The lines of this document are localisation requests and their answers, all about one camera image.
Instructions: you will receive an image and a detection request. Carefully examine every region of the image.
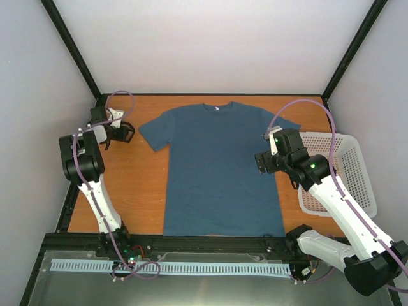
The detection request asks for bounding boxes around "blue t-shirt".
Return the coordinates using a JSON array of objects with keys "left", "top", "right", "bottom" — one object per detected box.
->
[{"left": 138, "top": 102, "right": 299, "bottom": 237}]

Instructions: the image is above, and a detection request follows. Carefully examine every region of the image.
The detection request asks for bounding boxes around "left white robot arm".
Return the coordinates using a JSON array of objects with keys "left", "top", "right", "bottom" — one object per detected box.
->
[{"left": 59, "top": 106, "right": 135, "bottom": 257}]

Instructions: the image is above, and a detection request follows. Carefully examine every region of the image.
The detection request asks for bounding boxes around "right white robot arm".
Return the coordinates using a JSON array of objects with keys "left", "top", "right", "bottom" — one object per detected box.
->
[{"left": 255, "top": 126, "right": 407, "bottom": 296}]

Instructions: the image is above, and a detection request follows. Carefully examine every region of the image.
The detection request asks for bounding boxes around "white perforated plastic basket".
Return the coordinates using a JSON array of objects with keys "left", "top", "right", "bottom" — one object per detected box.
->
[{"left": 300, "top": 132, "right": 377, "bottom": 218}]

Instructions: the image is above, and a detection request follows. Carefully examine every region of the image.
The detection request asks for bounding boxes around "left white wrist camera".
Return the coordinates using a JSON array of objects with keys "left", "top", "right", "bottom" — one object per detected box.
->
[{"left": 107, "top": 108, "right": 125, "bottom": 128}]

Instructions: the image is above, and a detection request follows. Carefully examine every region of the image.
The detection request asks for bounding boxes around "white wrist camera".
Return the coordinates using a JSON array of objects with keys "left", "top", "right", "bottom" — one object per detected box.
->
[
  {"left": 263, "top": 126, "right": 282, "bottom": 156},
  {"left": 107, "top": 108, "right": 125, "bottom": 128}
]

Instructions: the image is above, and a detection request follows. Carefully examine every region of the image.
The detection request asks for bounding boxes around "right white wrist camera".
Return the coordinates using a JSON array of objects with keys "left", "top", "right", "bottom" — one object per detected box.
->
[{"left": 263, "top": 126, "right": 282, "bottom": 156}]

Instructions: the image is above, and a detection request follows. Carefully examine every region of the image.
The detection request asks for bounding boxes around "left rear black frame post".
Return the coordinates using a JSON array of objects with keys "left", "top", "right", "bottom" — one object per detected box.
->
[{"left": 40, "top": 0, "right": 103, "bottom": 96}]

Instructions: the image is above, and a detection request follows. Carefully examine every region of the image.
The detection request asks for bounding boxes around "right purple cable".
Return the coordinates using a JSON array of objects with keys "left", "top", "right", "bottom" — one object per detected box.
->
[{"left": 267, "top": 98, "right": 408, "bottom": 293}]

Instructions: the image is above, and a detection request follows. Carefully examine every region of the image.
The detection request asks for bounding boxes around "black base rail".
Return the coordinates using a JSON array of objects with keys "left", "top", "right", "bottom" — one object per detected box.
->
[{"left": 41, "top": 233, "right": 313, "bottom": 263}]

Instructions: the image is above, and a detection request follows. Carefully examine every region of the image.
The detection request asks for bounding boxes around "light blue cable duct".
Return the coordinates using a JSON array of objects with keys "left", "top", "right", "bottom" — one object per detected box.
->
[{"left": 49, "top": 259, "right": 291, "bottom": 278}]

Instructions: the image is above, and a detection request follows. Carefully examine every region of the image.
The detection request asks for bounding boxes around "black enclosure frame post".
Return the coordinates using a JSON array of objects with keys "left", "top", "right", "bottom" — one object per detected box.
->
[{"left": 322, "top": 0, "right": 388, "bottom": 102}]

